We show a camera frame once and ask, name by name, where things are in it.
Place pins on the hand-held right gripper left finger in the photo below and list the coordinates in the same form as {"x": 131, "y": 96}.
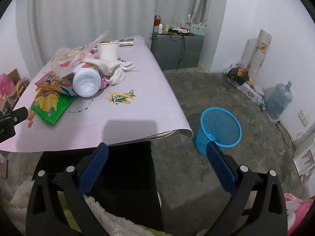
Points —
{"x": 94, "y": 167}

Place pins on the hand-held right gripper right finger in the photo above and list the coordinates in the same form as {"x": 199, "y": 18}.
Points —
{"x": 221, "y": 169}

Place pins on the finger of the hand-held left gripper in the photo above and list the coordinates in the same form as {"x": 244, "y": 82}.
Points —
{"x": 18, "y": 115}

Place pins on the green snack bag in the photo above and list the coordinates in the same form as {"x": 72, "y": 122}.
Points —
{"x": 46, "y": 105}

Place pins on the blue mesh basket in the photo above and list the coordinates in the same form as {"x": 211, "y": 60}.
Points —
{"x": 221, "y": 125}

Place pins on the orange snack bag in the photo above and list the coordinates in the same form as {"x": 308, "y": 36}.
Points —
{"x": 49, "y": 81}

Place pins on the white plastic bottle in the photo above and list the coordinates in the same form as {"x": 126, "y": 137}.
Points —
{"x": 86, "y": 82}

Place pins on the clear plastic bag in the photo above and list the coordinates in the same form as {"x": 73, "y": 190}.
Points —
{"x": 71, "y": 59}

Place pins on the white cloth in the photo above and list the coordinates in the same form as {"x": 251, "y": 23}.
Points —
{"x": 115, "y": 73}

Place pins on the white cup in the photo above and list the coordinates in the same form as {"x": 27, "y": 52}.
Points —
{"x": 109, "y": 51}

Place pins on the pink gift bag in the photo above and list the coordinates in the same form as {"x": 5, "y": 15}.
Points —
{"x": 6, "y": 83}

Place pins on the brown paper bag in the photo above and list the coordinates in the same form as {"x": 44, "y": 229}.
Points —
{"x": 16, "y": 76}

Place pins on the white fluffy blanket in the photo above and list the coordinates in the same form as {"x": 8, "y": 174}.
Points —
{"x": 113, "y": 223}

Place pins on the green blanket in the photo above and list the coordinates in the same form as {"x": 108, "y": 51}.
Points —
{"x": 5, "y": 205}

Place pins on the small green bottle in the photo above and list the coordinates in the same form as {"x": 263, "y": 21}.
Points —
{"x": 263, "y": 108}

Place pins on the pink blanket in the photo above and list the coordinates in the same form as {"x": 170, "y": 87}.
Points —
{"x": 295, "y": 209}

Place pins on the floral printed box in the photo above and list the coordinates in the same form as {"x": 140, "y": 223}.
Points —
{"x": 253, "y": 92}

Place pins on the white appliance box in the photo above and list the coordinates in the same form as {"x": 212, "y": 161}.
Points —
{"x": 305, "y": 157}

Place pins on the blue water jug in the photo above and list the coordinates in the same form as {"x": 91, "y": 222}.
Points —
{"x": 279, "y": 100}

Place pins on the dark printed box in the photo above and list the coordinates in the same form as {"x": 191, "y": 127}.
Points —
{"x": 237, "y": 75}

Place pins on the white plastic bag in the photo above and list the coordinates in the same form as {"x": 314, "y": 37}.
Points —
{"x": 185, "y": 23}
{"x": 228, "y": 68}

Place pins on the white paper roll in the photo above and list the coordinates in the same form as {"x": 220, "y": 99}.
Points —
{"x": 247, "y": 54}

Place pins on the floral paper roll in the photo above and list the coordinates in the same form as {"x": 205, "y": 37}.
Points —
{"x": 260, "y": 51}

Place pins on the grey cabinet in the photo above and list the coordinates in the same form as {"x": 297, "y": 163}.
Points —
{"x": 172, "y": 51}

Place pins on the gold white box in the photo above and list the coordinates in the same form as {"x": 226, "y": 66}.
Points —
{"x": 126, "y": 42}

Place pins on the white curtain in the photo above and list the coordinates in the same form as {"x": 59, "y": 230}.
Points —
{"x": 98, "y": 9}

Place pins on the small white bottle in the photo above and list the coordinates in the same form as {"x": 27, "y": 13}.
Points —
{"x": 160, "y": 29}

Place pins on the red thermos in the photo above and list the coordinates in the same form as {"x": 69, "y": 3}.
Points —
{"x": 157, "y": 22}

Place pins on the wall socket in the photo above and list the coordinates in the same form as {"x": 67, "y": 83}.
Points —
{"x": 304, "y": 119}

